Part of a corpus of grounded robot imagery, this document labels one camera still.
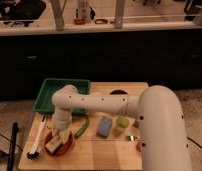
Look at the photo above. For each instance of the wooden board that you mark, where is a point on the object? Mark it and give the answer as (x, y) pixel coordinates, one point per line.
(89, 152)

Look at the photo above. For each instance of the red bowl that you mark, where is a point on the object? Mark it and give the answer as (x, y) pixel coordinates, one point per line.
(69, 144)

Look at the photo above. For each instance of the black pole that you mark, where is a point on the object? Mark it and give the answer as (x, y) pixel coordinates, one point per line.
(10, 161)

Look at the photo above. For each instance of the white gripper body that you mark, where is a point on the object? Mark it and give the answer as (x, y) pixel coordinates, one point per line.
(62, 134)

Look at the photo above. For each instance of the green curved vegetable toy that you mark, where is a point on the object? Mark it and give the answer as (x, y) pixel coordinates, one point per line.
(83, 128)

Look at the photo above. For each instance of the green plastic tray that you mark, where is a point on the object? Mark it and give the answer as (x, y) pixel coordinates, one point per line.
(43, 103)

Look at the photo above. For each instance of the black bag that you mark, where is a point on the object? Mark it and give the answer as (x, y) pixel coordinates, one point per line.
(23, 11)

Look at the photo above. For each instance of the orange fruit toy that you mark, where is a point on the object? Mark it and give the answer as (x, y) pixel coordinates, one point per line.
(139, 146)

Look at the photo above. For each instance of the white bottle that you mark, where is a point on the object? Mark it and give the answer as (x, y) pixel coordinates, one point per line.
(84, 10)

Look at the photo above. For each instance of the silver fork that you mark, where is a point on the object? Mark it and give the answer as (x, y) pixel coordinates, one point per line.
(132, 138)

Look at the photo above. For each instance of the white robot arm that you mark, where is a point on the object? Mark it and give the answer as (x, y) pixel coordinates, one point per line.
(161, 122)

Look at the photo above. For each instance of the blue sponge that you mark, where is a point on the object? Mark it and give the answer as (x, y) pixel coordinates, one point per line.
(104, 127)

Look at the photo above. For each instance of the green plastic cup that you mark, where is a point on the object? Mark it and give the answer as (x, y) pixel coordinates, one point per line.
(121, 124)

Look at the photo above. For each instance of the small brown object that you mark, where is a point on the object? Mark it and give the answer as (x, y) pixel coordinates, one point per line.
(136, 124)

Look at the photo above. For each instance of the white eraser block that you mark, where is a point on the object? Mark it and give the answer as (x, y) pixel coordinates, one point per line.
(55, 147)

